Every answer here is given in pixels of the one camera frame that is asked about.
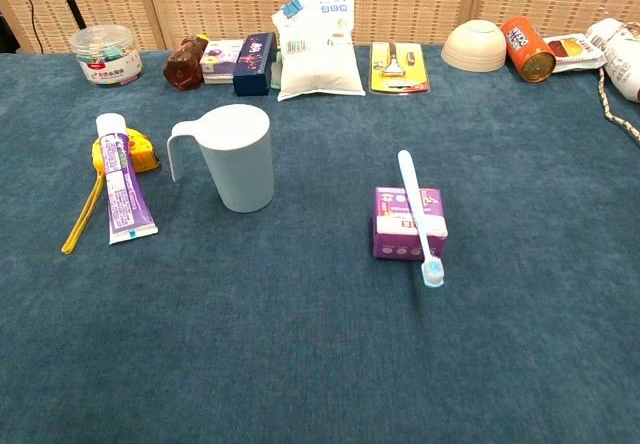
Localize blue binder clip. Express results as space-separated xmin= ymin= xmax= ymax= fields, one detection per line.
xmin=277 ymin=0 xmax=307 ymax=20

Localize brown honey bottle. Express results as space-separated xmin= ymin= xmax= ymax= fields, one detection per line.
xmin=162 ymin=33 xmax=210 ymax=92

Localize purple cardboard box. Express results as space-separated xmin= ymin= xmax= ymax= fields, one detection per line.
xmin=370 ymin=186 xmax=449 ymax=263

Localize razor in yellow blister pack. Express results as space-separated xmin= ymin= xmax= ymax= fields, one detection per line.
xmin=368 ymin=41 xmax=432 ymax=96

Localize orange can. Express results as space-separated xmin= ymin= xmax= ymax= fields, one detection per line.
xmin=500 ymin=16 xmax=557 ymax=84

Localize dark blue long box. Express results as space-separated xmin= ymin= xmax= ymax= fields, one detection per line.
xmin=232 ymin=32 xmax=278 ymax=97

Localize light blue cup with handle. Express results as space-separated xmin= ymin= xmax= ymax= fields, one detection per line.
xmin=166 ymin=103 xmax=276 ymax=214

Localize white snack packet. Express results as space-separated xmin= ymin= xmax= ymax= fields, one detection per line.
xmin=543 ymin=33 xmax=607 ymax=74

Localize yellow tape measure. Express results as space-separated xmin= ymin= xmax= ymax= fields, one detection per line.
xmin=60 ymin=127 xmax=161 ymax=255

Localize thin black wall cable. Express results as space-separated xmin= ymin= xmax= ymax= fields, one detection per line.
xmin=14 ymin=0 xmax=45 ymax=54

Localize white plastic pouch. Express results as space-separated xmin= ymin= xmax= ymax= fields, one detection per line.
xmin=271 ymin=0 xmax=367 ymax=102

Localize blue table cloth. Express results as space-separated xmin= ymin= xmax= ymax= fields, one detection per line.
xmin=0 ymin=43 xmax=640 ymax=444

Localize white purple small box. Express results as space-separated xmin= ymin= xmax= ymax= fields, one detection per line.
xmin=199 ymin=38 xmax=245 ymax=86

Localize braided white rope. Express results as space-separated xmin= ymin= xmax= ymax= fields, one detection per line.
xmin=597 ymin=19 xmax=640 ymax=146

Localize clear jar of clips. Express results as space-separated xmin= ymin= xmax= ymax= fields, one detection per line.
xmin=68 ymin=24 xmax=145 ymax=88

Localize bamboo folding screen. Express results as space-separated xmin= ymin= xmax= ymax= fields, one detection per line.
xmin=0 ymin=0 xmax=640 ymax=55

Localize purple white toothpaste tube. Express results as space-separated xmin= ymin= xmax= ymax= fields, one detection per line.
xmin=95 ymin=112 xmax=160 ymax=246

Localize mint green tube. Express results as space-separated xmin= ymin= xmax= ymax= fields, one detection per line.
xmin=269 ymin=47 xmax=284 ymax=90

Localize beige bowl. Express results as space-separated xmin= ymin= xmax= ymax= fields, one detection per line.
xmin=440 ymin=19 xmax=508 ymax=74

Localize light blue toothbrush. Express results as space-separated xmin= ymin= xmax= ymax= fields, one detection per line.
xmin=397 ymin=149 xmax=445 ymax=289

